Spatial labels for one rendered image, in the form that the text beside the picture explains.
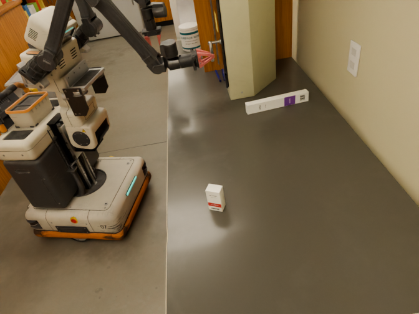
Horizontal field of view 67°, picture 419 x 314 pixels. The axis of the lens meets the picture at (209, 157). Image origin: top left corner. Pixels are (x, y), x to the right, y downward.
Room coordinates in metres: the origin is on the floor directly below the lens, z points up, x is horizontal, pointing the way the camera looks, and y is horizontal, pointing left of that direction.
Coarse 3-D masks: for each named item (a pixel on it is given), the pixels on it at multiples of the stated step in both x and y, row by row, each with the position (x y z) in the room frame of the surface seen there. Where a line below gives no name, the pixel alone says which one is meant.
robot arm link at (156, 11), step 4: (140, 0) 1.75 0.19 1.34; (144, 0) 1.74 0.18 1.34; (140, 4) 1.75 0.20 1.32; (144, 4) 1.74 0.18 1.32; (148, 4) 1.76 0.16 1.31; (152, 4) 1.75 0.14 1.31; (156, 4) 1.75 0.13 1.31; (160, 4) 1.75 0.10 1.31; (164, 4) 1.77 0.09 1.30; (156, 8) 1.75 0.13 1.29; (160, 8) 1.74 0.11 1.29; (164, 8) 1.75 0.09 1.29; (156, 12) 1.74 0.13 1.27; (160, 12) 1.74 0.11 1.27; (164, 12) 1.74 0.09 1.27; (156, 16) 1.75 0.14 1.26; (160, 16) 1.75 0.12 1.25; (164, 16) 1.74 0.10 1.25
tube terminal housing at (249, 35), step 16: (224, 0) 1.32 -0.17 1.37; (240, 0) 1.32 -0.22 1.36; (256, 0) 1.36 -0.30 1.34; (272, 0) 1.45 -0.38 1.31; (224, 16) 1.32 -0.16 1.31; (240, 16) 1.32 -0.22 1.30; (256, 16) 1.36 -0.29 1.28; (272, 16) 1.44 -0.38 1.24; (224, 32) 1.32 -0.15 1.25; (240, 32) 1.32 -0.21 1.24; (256, 32) 1.35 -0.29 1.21; (272, 32) 1.44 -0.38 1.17; (240, 48) 1.32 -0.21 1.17; (256, 48) 1.35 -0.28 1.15; (272, 48) 1.44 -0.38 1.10; (240, 64) 1.32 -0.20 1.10; (256, 64) 1.34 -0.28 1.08; (272, 64) 1.44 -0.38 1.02; (240, 80) 1.32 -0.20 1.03; (256, 80) 1.34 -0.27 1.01; (272, 80) 1.43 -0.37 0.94; (240, 96) 1.32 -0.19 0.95
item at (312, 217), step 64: (192, 128) 1.14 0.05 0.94; (256, 128) 1.05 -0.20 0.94; (320, 128) 0.98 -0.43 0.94; (192, 192) 0.76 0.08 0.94; (256, 192) 0.71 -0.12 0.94; (320, 192) 0.66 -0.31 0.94; (384, 192) 0.61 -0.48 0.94; (192, 256) 0.52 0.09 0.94; (256, 256) 0.48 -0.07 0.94; (320, 256) 0.45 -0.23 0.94; (384, 256) 0.42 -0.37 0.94
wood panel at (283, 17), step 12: (204, 0) 1.69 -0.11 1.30; (276, 0) 1.69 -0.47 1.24; (288, 0) 1.69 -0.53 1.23; (204, 12) 1.69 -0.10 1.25; (276, 12) 1.69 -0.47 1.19; (288, 12) 1.69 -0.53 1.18; (204, 24) 1.69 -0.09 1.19; (276, 24) 1.69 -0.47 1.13; (288, 24) 1.69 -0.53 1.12; (204, 36) 1.69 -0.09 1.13; (276, 36) 1.69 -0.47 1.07; (288, 36) 1.69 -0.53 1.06; (204, 48) 1.69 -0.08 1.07; (276, 48) 1.69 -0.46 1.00; (288, 48) 1.69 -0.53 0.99; (216, 60) 1.69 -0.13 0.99
